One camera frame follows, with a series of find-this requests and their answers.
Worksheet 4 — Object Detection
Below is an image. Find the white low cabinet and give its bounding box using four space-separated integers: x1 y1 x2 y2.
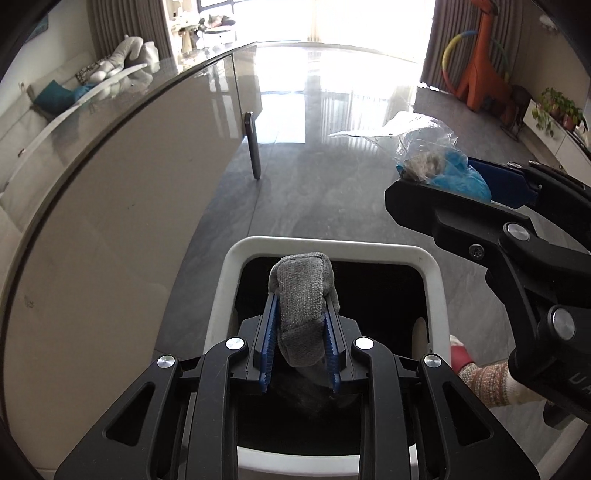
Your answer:
526 99 591 164

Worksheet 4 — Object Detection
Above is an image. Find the white rimmed black bin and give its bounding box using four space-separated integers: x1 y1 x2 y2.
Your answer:
203 235 451 476

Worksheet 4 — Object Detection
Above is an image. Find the grey plush toy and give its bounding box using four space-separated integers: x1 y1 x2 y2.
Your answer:
88 36 160 86

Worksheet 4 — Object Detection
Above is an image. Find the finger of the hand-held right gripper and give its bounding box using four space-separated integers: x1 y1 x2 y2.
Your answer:
466 156 591 209
385 178 591 354

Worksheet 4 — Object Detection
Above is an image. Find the balcony clutter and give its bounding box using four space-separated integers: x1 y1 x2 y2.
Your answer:
172 13 242 52

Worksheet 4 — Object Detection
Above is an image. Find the colourful hoop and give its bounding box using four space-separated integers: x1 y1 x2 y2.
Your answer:
441 30 511 93

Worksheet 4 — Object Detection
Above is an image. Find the brown curtain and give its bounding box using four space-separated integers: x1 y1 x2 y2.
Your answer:
87 0 172 62
419 0 485 94

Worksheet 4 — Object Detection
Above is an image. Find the light grey sofa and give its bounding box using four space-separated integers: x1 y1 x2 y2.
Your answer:
0 50 160 206

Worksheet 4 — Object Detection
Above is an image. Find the green potted plant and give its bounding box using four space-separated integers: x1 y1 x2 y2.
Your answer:
531 87 588 137

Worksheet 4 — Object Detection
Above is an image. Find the large teal pillow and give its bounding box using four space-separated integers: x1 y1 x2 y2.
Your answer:
34 79 77 112

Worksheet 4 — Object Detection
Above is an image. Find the blue plastic shoe cover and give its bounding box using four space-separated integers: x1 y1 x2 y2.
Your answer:
426 152 491 202

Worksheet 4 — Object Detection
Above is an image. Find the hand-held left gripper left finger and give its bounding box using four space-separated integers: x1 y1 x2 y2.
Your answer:
53 292 280 480

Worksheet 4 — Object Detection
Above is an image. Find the grey cloth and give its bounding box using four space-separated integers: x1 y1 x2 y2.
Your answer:
268 251 342 386

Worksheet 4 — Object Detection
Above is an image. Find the person's foot in patterned sock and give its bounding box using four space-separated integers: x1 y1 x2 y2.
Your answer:
450 335 548 408

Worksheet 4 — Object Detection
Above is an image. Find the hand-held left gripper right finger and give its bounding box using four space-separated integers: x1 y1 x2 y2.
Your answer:
323 298 541 480

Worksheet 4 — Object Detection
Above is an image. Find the orange giraffe toy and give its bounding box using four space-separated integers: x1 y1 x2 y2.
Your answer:
454 0 517 112

